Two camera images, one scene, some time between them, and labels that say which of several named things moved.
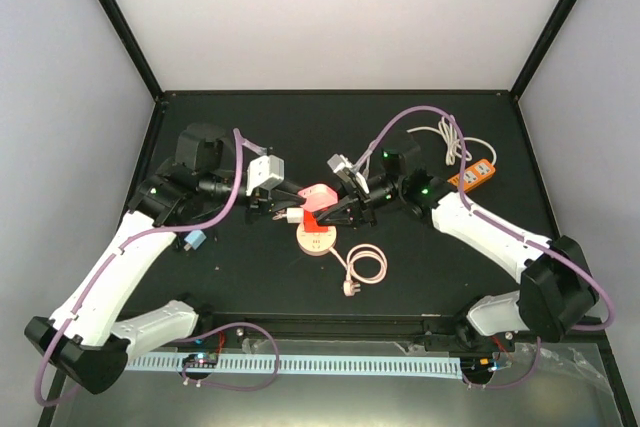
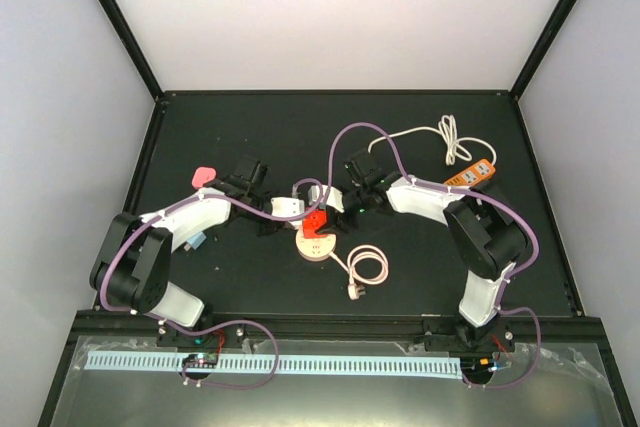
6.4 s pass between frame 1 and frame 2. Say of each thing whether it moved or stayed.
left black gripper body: moved
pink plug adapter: moved
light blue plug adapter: stayed
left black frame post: stayed
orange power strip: stayed
